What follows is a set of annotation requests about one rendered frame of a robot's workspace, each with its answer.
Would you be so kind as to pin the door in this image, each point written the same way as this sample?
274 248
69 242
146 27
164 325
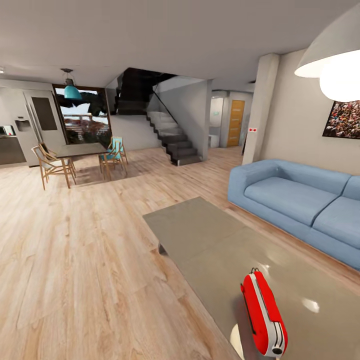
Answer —
235 122

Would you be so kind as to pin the fridge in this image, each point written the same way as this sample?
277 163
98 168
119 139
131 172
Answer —
34 117

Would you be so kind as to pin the room light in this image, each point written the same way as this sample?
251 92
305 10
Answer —
71 92
340 37

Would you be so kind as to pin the sofa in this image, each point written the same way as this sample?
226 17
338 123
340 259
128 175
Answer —
317 206

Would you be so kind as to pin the breakfast table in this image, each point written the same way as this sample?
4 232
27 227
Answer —
78 150

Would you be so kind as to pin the picture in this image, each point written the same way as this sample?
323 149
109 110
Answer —
344 120

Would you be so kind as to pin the radio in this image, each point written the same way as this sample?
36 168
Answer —
267 326

